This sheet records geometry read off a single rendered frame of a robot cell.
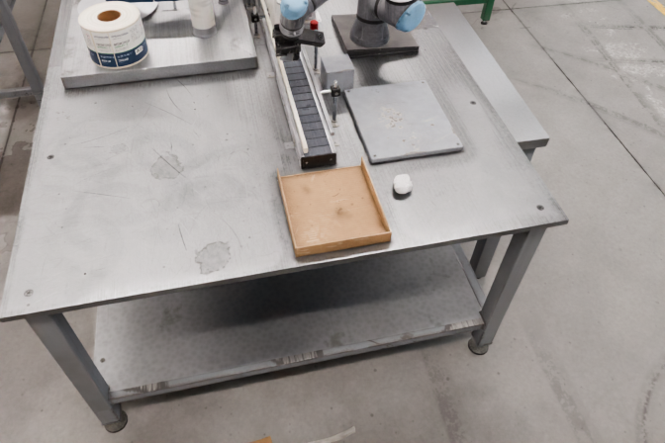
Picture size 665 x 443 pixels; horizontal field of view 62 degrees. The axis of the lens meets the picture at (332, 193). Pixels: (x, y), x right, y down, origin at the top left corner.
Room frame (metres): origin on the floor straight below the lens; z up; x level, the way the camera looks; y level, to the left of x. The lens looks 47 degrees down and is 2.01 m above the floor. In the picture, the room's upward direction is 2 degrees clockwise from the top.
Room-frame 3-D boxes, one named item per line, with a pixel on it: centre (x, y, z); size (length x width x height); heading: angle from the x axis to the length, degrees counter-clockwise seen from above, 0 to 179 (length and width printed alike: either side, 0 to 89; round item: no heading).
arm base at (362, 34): (1.90, -0.12, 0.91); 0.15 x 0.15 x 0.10
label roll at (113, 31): (1.71, 0.78, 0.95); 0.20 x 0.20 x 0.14
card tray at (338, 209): (1.05, 0.00, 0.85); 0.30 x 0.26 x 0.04; 15
